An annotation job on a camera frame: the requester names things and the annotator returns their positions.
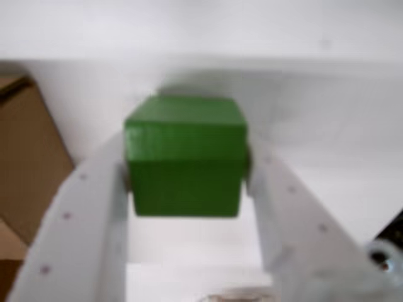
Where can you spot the green cube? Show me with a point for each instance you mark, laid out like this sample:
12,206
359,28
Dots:
185,157

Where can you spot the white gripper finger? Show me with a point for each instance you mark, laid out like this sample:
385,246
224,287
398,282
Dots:
82,220
299,226

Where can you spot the brown cardboard box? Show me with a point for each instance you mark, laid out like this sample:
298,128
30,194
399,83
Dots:
25,141

